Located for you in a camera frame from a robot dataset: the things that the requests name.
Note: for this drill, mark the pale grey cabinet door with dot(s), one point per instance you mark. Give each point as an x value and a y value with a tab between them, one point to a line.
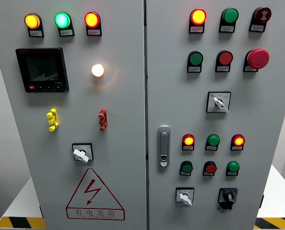
120	107

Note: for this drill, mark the silver door lock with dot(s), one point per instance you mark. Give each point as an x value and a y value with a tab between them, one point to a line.
164	146

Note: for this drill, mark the small red lamp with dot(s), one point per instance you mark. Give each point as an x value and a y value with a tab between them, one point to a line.
188	140
238	140

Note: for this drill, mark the small label plate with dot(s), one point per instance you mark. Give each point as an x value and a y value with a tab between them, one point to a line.
236	148
194	69
231	174
94	32
66	32
207	174
196	29
36	33
226	28
184	174
256	28
250	68
222	68
187	148
210	148

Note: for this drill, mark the white lamp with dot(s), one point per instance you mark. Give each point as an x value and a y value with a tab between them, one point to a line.
98	70

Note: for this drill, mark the small green push button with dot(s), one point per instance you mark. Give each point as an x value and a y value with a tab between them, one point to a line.
187	168

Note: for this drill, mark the small green lamp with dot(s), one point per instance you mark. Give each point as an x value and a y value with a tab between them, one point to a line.
233	166
213	140

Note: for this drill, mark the large green push button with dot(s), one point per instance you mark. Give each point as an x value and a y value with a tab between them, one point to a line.
196	58

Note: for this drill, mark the small red push button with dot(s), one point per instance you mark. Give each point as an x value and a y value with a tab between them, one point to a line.
210	168

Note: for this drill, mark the large red push button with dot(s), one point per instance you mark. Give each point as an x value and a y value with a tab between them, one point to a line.
225	58

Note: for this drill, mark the large red lamp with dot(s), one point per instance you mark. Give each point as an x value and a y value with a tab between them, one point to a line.
92	19
198	16

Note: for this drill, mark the red warning triangle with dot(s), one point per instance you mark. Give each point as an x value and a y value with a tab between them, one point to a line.
94	213

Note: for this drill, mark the pale grey door with lock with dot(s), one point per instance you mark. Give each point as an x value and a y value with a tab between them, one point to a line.
252	119

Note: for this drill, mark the black display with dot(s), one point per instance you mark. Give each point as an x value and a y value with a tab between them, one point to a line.
41	69

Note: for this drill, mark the large lit green lamp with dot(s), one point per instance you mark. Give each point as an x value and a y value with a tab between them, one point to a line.
62	20

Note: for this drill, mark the large red stop button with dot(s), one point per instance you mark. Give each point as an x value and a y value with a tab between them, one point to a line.
258	58

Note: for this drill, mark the large dark green lamp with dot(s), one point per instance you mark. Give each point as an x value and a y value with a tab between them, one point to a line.
230	15

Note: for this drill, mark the black cabinet hinge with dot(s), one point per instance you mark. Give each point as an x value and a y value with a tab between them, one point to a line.
41	212
262	201

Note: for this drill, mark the large yellow lamp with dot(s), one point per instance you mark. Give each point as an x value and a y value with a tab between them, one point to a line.
32	21

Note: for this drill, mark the dark red buzzer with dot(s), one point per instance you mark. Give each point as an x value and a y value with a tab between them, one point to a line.
262	14

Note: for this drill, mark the black and yellow striped tape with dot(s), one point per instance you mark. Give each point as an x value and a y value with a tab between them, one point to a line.
275	224
22	223

